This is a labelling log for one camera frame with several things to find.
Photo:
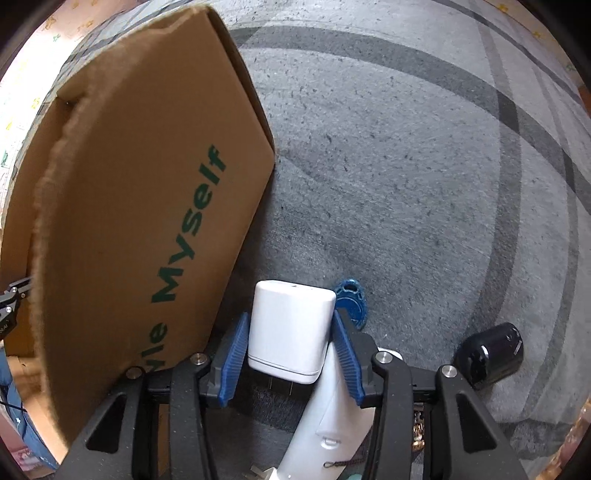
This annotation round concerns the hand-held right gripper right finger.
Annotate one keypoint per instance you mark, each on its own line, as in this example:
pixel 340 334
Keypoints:
pixel 346 364

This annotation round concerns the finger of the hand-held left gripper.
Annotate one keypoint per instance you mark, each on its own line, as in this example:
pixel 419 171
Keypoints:
pixel 9 309

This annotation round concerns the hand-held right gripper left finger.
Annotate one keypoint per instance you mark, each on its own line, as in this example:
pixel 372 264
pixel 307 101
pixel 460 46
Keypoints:
pixel 235 355

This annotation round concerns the long white plastic device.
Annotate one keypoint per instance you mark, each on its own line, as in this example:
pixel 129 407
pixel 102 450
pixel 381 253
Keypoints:
pixel 332 424

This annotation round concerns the large white charger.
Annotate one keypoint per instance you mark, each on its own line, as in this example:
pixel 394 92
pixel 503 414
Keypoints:
pixel 291 323

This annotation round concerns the blue key fob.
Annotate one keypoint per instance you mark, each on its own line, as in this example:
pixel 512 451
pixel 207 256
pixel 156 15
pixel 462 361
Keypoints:
pixel 351 300

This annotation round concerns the metal key bunch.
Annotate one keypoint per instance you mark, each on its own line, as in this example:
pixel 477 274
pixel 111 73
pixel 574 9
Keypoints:
pixel 419 434

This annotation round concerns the small white plug adapter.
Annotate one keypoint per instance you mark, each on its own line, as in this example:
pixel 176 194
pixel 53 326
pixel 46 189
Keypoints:
pixel 265 475

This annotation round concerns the black key case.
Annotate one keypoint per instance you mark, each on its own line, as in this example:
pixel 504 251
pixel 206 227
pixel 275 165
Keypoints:
pixel 489 355

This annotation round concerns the brown cardboard box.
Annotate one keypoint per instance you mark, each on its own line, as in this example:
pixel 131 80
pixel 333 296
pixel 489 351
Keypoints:
pixel 138 184

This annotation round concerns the blue star-print cloth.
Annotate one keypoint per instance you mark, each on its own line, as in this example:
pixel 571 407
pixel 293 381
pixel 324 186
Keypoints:
pixel 9 401

